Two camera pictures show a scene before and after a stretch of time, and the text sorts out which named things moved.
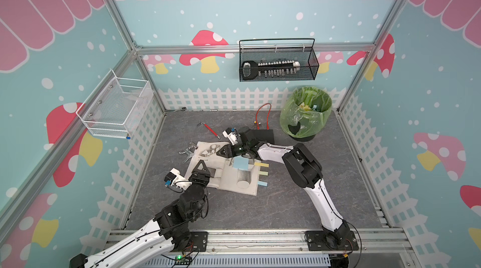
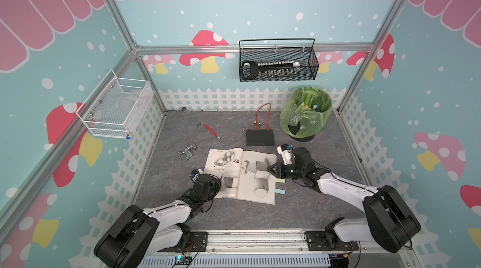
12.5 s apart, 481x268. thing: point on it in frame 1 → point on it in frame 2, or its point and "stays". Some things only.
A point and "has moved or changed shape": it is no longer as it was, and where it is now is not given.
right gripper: x=227 y=148 → x=279 y=170
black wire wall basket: x=277 y=59 stays
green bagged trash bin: x=304 y=113 stays
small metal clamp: x=189 y=151 stays
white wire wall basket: x=117 y=108 stays
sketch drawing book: x=223 y=175 has moved or changed shape
